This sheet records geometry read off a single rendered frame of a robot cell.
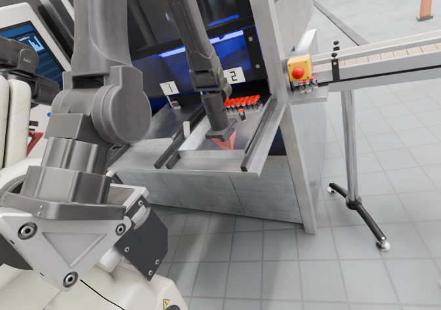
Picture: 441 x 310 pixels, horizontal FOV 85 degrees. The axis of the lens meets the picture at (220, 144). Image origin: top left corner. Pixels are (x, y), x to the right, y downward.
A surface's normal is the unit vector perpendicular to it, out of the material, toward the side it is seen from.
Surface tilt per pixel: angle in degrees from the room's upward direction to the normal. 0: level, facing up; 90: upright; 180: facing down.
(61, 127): 38
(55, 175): 52
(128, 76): 99
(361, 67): 90
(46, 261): 90
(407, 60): 90
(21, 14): 90
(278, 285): 0
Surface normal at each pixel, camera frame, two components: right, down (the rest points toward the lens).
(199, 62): -0.25, 0.78
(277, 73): -0.38, 0.61
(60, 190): 0.34, -0.18
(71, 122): -0.34, -0.25
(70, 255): 0.86, -0.01
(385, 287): -0.33, -0.79
